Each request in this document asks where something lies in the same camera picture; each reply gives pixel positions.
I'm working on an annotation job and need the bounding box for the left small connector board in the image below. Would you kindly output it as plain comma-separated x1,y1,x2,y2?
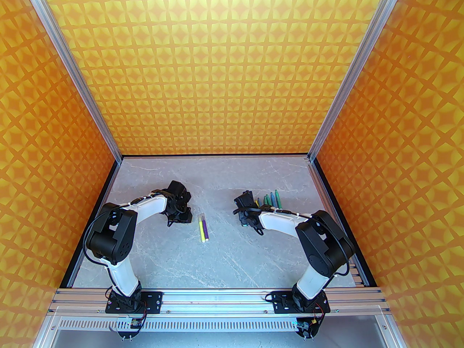
116,318,144,340

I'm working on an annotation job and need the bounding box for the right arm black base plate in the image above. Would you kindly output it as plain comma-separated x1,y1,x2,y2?
271,291,331,314

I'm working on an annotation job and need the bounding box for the right small connector board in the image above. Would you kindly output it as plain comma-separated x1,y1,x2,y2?
295,318,319,340

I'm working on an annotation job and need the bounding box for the small connector board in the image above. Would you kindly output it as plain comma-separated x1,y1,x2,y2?
295,318,319,340
116,318,144,340

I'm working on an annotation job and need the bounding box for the aluminium frame post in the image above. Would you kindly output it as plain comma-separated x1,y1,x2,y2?
21,0,123,163
307,0,409,163

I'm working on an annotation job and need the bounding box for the slotted metal cable duct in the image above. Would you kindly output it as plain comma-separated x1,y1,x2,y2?
54,316,394,334

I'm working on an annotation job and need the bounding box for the black table edge strip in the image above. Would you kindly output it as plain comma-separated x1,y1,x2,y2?
59,159,121,288
121,154,309,158
313,158,380,287

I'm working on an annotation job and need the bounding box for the aluminium mounting rail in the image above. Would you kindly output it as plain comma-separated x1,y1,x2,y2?
50,288,389,316

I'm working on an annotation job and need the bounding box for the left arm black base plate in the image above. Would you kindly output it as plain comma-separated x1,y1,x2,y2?
105,290,163,314

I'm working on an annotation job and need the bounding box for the row of coloured marker pens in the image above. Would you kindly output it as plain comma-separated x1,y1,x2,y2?
198,214,210,244

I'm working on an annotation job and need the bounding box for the right aluminium frame post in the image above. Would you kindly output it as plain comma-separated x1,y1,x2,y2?
307,0,409,163

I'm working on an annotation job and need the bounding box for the left aluminium frame post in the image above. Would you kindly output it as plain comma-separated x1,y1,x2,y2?
21,0,123,163

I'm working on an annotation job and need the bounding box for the aluminium side rail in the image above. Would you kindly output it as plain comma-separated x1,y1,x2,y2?
309,160,369,288
67,160,123,288

